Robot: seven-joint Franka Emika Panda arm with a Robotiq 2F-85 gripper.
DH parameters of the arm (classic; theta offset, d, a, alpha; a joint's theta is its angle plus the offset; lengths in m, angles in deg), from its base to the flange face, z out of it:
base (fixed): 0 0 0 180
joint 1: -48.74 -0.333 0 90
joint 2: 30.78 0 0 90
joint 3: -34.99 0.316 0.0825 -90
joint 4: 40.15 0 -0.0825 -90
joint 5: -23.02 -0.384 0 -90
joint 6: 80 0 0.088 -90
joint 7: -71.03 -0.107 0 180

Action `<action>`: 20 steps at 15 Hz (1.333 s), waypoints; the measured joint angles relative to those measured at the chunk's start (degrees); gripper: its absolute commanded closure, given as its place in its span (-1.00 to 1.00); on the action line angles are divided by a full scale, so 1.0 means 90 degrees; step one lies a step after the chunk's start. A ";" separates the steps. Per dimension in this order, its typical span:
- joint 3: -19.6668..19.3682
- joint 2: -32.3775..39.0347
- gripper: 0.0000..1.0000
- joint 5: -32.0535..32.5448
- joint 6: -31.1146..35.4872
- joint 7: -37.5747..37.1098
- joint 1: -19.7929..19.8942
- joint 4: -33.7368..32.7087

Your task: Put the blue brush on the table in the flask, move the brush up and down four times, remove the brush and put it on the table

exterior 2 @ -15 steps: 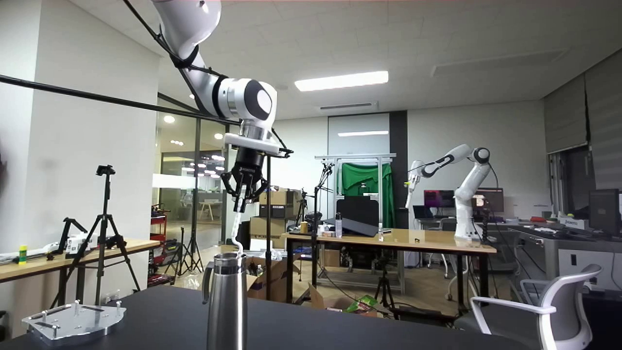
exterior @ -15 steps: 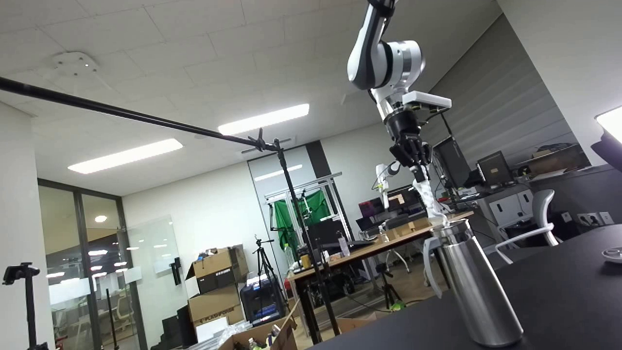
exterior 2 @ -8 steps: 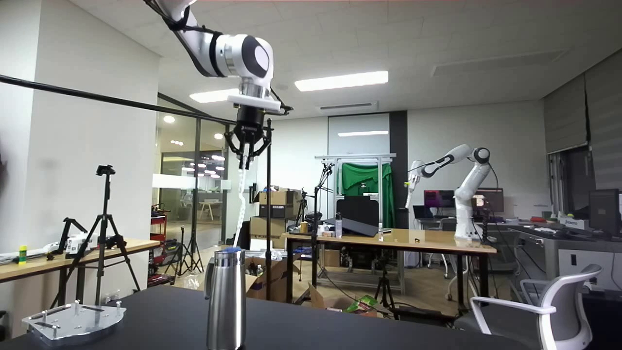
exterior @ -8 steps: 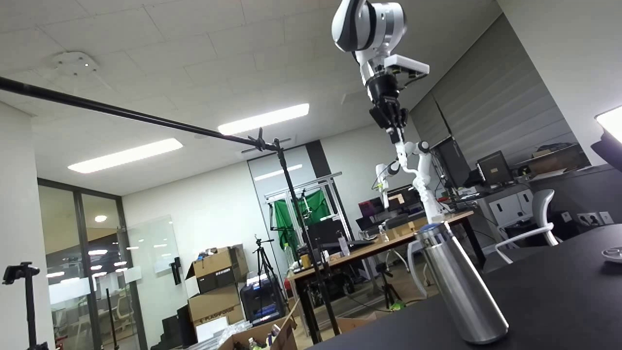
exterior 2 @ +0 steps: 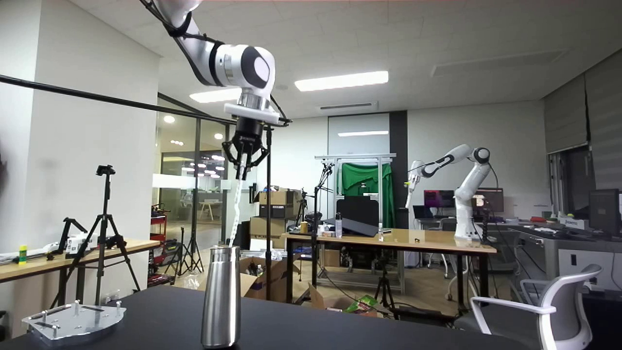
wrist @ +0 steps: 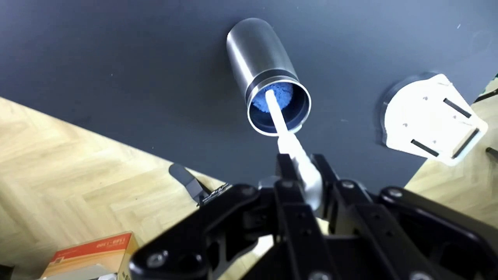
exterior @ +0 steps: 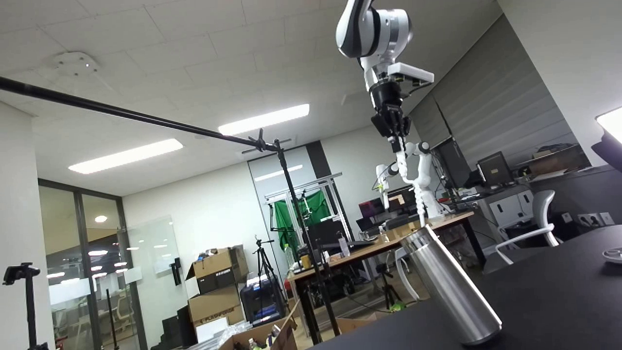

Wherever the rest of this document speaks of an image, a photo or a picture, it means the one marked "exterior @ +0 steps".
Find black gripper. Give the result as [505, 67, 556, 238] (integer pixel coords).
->
[367, 79, 412, 155]

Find stainless steel flask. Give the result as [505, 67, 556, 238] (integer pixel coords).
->
[402, 223, 505, 347]

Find dark computer monitor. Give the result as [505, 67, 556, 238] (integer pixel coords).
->
[476, 149, 513, 190]

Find green cloth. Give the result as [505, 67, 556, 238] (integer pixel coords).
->
[299, 188, 332, 229]
[268, 197, 301, 252]

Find wooden table with black legs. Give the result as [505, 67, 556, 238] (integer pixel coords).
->
[288, 207, 488, 345]

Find grey window blinds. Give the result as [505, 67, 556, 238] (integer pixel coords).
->
[406, 15, 595, 172]

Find white desk cabinet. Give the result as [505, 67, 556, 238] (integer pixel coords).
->
[484, 188, 540, 229]

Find black vertical stand pole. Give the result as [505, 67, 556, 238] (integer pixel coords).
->
[270, 135, 344, 345]

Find rectangular ceiling light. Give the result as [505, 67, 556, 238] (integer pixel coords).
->
[66, 135, 185, 174]
[218, 102, 311, 135]

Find white office chair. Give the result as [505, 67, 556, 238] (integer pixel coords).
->
[496, 188, 564, 266]

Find small black tripod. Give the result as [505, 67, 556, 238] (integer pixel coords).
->
[253, 236, 288, 316]

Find dark grey desk partition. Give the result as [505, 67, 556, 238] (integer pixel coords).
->
[550, 162, 622, 242]

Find white and dark blue device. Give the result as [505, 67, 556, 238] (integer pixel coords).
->
[591, 104, 622, 172]

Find black equipment case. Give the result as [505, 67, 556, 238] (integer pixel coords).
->
[239, 273, 288, 326]

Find open brown cardboard box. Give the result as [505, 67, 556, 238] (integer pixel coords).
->
[218, 297, 303, 350]

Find black boom pole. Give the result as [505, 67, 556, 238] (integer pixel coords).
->
[0, 75, 282, 151]

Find round ceiling smoke detector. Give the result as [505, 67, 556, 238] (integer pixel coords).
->
[49, 48, 101, 77]

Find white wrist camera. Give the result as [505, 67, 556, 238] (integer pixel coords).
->
[385, 59, 437, 85]

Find white wall socket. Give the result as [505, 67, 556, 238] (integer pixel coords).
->
[575, 209, 616, 229]

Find black tripod with camera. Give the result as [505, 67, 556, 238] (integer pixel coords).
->
[0, 260, 51, 350]

